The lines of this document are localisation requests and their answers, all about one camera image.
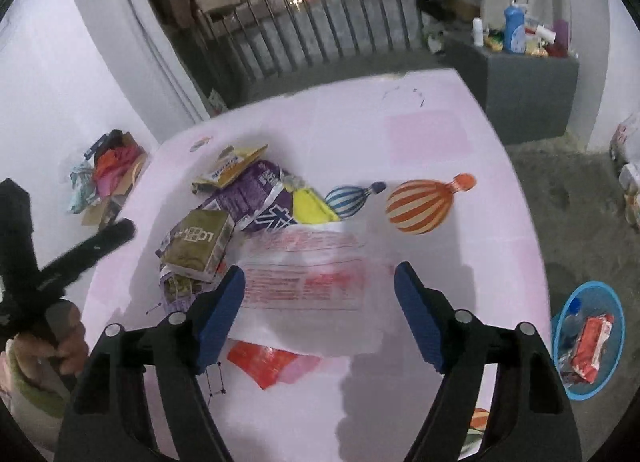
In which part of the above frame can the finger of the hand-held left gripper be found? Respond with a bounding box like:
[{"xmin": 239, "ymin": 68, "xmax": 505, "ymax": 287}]
[
  {"xmin": 0, "ymin": 179, "xmax": 35, "ymax": 293},
  {"xmin": 37, "ymin": 218, "xmax": 137, "ymax": 294}
]

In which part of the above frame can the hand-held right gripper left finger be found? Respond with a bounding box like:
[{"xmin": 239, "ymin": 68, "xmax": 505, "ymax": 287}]
[{"xmin": 54, "ymin": 264, "xmax": 247, "ymax": 462}]

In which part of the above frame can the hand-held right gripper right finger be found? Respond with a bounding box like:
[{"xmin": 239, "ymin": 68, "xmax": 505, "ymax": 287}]
[{"xmin": 393, "ymin": 261, "xmax": 583, "ymax": 462}]

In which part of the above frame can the red wrapper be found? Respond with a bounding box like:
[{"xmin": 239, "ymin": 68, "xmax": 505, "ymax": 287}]
[{"xmin": 226, "ymin": 339, "xmax": 321, "ymax": 390}]

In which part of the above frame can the clear red printed plastic bag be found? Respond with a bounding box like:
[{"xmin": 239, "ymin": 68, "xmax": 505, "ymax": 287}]
[{"xmin": 227, "ymin": 222, "xmax": 391, "ymax": 358}]

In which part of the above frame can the purple snack bag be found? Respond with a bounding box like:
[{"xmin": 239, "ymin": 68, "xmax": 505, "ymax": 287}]
[{"xmin": 200, "ymin": 159, "xmax": 306, "ymax": 238}]

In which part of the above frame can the clear plastic water bottle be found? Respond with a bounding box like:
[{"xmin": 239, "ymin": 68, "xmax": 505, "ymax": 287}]
[{"xmin": 557, "ymin": 297, "xmax": 588, "ymax": 368}]

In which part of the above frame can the red white paper bag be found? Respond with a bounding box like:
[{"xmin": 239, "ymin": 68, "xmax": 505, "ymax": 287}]
[{"xmin": 570, "ymin": 314, "xmax": 615, "ymax": 383}]

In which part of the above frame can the blue plastic waste basket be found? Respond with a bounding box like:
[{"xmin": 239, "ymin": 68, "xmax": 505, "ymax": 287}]
[{"xmin": 551, "ymin": 281, "xmax": 626, "ymax": 402}]

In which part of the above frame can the person's left hand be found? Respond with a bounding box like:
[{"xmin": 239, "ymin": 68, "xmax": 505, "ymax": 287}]
[{"xmin": 15, "ymin": 299, "xmax": 90, "ymax": 377}]

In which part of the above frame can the olive green wrapper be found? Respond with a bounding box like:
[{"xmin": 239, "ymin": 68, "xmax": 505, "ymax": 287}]
[{"xmin": 159, "ymin": 267, "xmax": 211, "ymax": 310}]

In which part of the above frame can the olive green box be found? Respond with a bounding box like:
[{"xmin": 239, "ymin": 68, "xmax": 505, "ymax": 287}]
[{"xmin": 156, "ymin": 209, "xmax": 236, "ymax": 285}]

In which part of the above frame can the cardboard box of clothes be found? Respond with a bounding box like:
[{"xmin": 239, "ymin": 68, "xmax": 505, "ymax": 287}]
[{"xmin": 69, "ymin": 129, "xmax": 151, "ymax": 228}]

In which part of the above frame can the pink printed tablecloth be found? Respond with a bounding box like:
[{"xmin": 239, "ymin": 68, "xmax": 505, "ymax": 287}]
[{"xmin": 82, "ymin": 69, "xmax": 551, "ymax": 462}]

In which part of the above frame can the pile of paper packets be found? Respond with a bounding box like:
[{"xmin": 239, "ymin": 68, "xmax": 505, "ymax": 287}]
[{"xmin": 617, "ymin": 162, "xmax": 640, "ymax": 230}]

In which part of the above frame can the grey cabinet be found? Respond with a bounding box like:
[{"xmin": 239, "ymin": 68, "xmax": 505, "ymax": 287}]
[{"xmin": 442, "ymin": 37, "xmax": 581, "ymax": 145}]

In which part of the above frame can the white plastic bag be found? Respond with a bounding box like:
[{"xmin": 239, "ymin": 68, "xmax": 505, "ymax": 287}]
[{"xmin": 610, "ymin": 112, "xmax": 640, "ymax": 168}]

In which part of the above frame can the blue detergent bottle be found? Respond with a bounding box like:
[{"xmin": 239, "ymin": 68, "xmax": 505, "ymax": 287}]
[{"xmin": 502, "ymin": 2, "xmax": 527, "ymax": 54}]

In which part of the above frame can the purple box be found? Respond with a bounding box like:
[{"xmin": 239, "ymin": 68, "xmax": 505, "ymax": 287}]
[{"xmin": 552, "ymin": 19, "xmax": 572, "ymax": 58}]

